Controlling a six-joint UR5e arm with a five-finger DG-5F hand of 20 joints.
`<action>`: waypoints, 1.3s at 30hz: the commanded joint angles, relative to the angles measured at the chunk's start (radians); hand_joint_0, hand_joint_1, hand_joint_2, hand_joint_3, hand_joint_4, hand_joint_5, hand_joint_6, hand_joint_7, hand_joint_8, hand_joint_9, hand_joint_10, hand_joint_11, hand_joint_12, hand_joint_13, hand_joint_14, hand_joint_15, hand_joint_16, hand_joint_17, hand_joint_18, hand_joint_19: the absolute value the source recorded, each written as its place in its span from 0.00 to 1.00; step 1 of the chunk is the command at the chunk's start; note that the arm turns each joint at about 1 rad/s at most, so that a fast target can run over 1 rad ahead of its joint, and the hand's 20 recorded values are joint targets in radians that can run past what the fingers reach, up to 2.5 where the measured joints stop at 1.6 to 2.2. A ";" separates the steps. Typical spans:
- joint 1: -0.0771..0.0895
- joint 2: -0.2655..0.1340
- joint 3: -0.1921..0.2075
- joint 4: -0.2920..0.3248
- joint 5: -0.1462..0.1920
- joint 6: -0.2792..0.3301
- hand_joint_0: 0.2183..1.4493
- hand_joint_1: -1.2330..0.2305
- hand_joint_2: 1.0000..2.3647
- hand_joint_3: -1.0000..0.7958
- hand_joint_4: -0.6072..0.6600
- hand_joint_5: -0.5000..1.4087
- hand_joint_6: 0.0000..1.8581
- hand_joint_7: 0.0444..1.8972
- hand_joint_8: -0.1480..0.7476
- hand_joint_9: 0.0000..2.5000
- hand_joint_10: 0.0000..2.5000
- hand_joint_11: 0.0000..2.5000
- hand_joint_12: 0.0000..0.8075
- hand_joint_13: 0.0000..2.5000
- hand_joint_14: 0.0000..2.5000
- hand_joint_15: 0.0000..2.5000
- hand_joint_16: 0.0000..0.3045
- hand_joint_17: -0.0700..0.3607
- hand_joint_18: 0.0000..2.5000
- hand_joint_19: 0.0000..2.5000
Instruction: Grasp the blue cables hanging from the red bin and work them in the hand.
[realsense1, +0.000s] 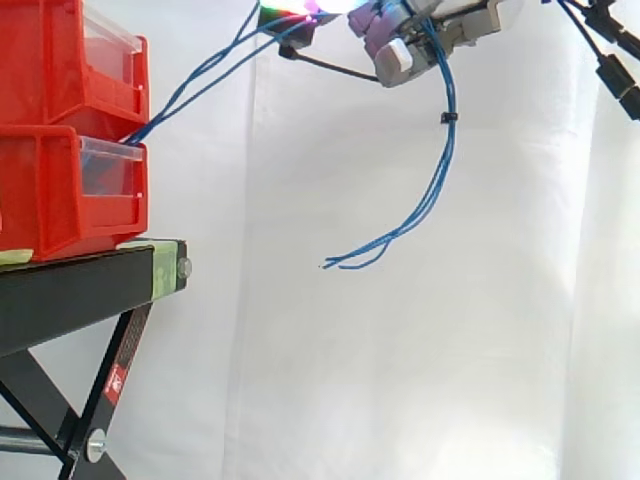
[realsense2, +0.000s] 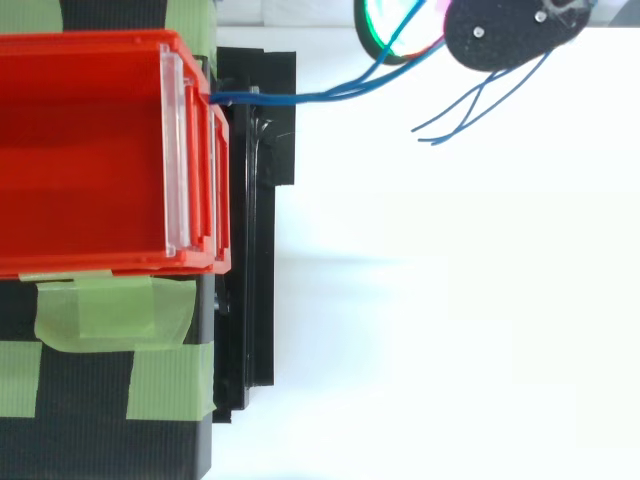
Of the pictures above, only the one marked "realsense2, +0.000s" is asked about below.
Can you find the red bin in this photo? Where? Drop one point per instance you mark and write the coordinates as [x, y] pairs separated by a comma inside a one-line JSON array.
[[221, 190], [90, 150]]

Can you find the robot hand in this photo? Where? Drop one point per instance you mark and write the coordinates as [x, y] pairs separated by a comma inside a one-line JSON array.
[[505, 35]]

